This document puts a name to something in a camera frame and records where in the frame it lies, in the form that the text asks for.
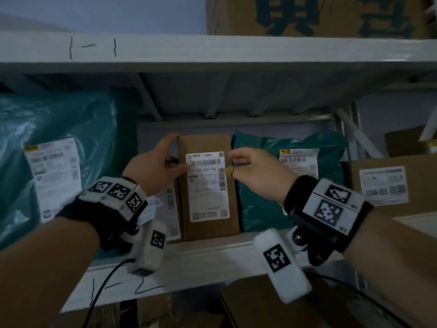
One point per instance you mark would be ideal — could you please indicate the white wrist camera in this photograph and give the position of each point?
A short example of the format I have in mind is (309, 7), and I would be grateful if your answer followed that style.
(150, 245)
(281, 266)

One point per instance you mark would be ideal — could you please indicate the white metal shelving rack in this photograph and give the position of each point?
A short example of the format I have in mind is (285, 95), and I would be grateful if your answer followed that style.
(218, 47)

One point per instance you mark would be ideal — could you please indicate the person's right thumb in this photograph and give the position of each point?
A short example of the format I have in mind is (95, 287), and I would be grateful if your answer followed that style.
(232, 172)

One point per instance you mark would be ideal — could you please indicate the small dark cardboard box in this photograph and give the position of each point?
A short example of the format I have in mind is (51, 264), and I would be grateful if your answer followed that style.
(403, 143)

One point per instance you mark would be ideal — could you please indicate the large printed cardboard box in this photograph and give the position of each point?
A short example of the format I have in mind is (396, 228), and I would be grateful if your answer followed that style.
(334, 17)

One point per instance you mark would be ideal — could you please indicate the person's right forearm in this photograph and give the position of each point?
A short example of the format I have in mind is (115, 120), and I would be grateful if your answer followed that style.
(396, 269)

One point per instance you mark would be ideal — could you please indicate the small teal plastic mailer bag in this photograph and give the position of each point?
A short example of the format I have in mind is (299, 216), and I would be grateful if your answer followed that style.
(263, 208)

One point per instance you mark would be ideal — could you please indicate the person's left forearm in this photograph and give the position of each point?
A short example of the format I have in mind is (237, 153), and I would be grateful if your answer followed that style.
(41, 276)

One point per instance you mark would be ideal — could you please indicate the wide labelled cardboard box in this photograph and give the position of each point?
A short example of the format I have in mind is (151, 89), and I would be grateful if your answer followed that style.
(420, 181)

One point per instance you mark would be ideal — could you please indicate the plain brown cardboard box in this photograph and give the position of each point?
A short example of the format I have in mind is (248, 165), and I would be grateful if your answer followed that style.
(252, 304)
(153, 312)

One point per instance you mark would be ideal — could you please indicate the person's right hand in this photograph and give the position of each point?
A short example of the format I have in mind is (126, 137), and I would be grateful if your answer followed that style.
(263, 177)

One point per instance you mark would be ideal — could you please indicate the person's left thumb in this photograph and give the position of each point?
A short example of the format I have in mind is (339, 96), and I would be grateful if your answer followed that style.
(179, 168)

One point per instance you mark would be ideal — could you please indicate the flat parcel with white label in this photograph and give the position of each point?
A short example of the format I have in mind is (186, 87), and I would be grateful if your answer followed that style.
(167, 215)

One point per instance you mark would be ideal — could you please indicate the black marker wristband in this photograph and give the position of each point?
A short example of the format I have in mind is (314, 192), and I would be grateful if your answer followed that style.
(327, 215)
(109, 208)

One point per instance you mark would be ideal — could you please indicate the large teal plastic mailer bag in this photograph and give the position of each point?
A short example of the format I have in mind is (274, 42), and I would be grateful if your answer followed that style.
(85, 126)

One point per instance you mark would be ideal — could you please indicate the tall brown cardboard parcel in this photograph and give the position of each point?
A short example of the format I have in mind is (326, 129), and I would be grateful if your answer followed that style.
(208, 222)

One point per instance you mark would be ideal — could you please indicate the person's left hand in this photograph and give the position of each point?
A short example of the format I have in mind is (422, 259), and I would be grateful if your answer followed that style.
(150, 170)

